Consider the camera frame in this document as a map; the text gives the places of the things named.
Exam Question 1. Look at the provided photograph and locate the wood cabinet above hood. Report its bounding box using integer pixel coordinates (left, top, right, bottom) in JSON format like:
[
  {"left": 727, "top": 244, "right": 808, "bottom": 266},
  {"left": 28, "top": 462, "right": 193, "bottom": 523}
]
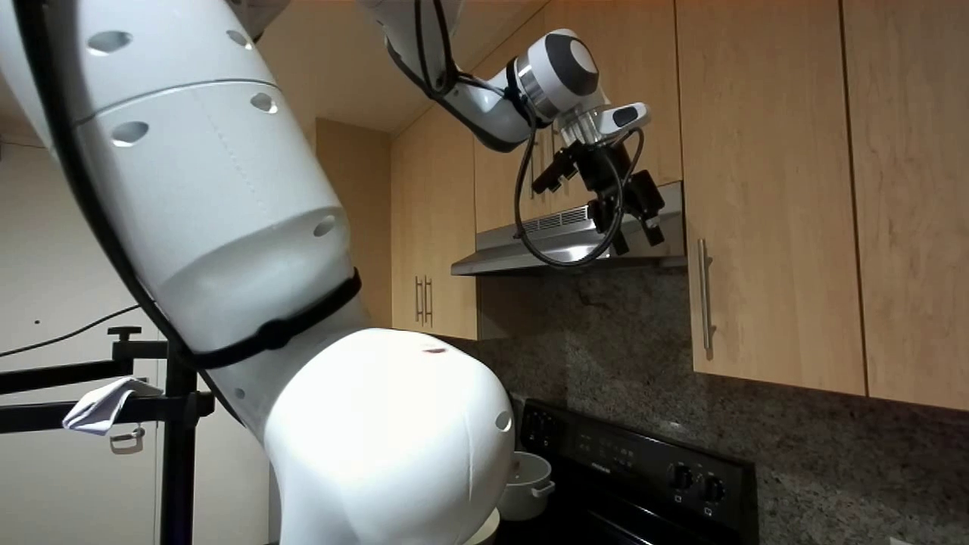
[{"left": 468, "top": 0, "right": 689, "bottom": 235}]

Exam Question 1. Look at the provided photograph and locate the wide light wood cabinet door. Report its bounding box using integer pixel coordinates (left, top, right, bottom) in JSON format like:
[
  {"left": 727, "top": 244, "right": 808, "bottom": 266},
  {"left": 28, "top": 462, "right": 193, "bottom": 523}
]
[{"left": 842, "top": 0, "right": 969, "bottom": 414}]

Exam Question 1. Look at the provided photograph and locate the black electric stove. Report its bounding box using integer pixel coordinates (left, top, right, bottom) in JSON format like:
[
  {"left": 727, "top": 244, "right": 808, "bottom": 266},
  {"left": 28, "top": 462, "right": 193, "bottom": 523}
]
[{"left": 492, "top": 398, "right": 762, "bottom": 545}]

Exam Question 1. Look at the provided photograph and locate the black camera stand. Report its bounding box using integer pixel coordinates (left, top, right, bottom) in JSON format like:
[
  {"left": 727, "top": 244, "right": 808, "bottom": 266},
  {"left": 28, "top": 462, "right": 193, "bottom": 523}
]
[{"left": 0, "top": 323, "right": 218, "bottom": 545}]

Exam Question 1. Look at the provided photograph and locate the thin black wall cable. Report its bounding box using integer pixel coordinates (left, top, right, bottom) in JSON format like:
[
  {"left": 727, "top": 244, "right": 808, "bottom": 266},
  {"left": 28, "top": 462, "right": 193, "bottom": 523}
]
[{"left": 0, "top": 302, "right": 144, "bottom": 360}]

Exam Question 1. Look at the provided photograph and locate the white cooking pot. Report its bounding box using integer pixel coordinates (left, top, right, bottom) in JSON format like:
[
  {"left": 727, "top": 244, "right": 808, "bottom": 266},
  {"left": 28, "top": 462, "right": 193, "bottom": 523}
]
[{"left": 495, "top": 449, "right": 556, "bottom": 527}]

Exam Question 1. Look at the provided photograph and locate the steel bar door handle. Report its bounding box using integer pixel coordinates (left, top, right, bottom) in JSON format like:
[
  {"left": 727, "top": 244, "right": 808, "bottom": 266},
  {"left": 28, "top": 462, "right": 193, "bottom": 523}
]
[{"left": 694, "top": 235, "right": 721, "bottom": 362}]

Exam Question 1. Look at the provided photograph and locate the black looping robot cable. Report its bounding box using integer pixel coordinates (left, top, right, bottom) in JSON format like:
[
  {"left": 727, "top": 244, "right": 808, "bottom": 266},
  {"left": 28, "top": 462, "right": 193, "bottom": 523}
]
[{"left": 512, "top": 125, "right": 647, "bottom": 273}]

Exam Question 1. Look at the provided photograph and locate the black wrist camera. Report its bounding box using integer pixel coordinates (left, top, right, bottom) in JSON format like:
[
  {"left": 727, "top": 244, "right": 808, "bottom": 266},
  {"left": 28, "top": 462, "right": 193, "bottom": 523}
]
[{"left": 530, "top": 147, "right": 580, "bottom": 196}]

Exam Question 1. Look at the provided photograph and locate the stainless steel range hood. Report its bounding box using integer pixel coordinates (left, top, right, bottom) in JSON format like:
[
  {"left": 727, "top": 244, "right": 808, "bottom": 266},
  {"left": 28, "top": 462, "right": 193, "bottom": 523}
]
[{"left": 448, "top": 180, "right": 689, "bottom": 280}]

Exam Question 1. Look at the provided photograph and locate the tall wood pantry cabinet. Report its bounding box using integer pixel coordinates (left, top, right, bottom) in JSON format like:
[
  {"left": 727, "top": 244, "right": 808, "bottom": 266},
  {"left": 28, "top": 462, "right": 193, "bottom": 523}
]
[{"left": 313, "top": 115, "right": 392, "bottom": 331}]

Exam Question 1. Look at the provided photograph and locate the white crumpled cloth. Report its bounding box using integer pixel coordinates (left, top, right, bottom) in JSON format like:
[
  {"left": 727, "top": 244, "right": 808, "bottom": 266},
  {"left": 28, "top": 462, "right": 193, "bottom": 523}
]
[{"left": 57, "top": 375, "right": 163, "bottom": 438}]

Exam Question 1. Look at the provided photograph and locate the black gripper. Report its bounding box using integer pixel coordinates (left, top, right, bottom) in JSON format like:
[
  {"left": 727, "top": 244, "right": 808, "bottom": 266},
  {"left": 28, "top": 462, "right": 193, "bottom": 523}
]
[{"left": 565, "top": 135, "right": 673, "bottom": 258}]

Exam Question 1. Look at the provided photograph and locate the wood wall cabinet with handles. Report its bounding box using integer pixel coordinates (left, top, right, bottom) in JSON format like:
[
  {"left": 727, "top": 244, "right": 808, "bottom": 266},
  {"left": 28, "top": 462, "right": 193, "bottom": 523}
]
[{"left": 387, "top": 103, "right": 481, "bottom": 343}]

